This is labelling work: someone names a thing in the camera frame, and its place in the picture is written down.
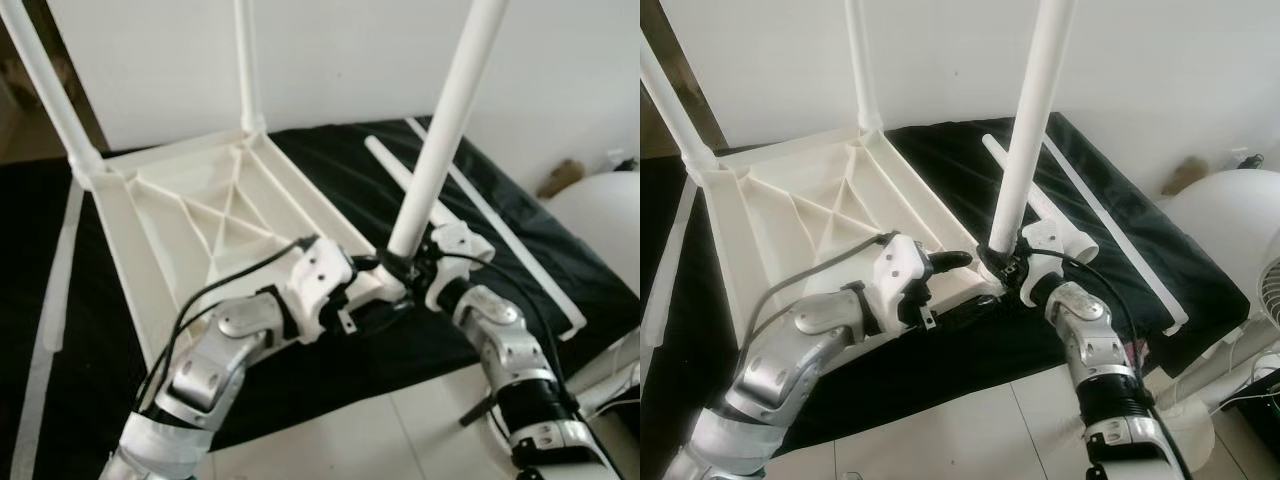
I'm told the brown plush object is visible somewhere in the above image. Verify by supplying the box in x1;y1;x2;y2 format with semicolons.
1160;155;1209;196
538;158;586;199

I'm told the white standing fan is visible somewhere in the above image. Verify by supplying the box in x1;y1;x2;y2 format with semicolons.
1150;168;1280;461
545;170;641;421

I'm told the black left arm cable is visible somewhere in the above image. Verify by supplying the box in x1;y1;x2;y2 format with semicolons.
135;235;319;416
745;233;898;346

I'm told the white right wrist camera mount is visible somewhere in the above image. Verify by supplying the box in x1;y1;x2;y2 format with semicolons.
425;225;496;311
1018;220;1076;301

